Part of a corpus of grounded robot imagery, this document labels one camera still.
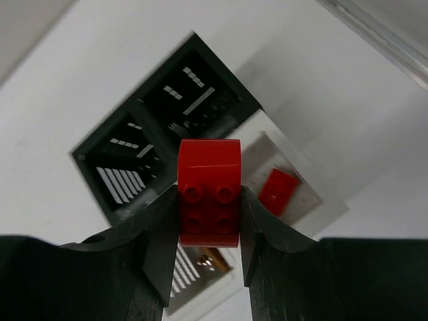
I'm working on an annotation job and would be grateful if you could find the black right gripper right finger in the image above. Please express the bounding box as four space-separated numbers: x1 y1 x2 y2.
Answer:
240 187 427 320

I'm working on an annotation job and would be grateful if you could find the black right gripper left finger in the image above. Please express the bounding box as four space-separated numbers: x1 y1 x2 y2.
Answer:
1 186 179 320

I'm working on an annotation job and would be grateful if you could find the tan long lego brick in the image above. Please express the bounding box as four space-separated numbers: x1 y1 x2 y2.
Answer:
197 247 232 274

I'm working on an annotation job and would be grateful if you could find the red curved lego brick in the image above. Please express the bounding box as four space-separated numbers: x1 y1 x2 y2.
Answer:
177 139 241 248

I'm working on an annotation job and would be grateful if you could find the red long lego brick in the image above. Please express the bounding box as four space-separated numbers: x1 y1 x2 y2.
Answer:
258 169 300 217

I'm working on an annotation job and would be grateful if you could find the white slotted container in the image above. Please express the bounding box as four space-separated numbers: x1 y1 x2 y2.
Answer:
167 110 347 320

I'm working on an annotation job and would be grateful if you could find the black slotted container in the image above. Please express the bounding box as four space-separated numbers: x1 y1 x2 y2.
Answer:
72 33 261 225

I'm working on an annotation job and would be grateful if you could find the aluminium right side rail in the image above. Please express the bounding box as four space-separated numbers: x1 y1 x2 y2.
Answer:
319 0 427 90

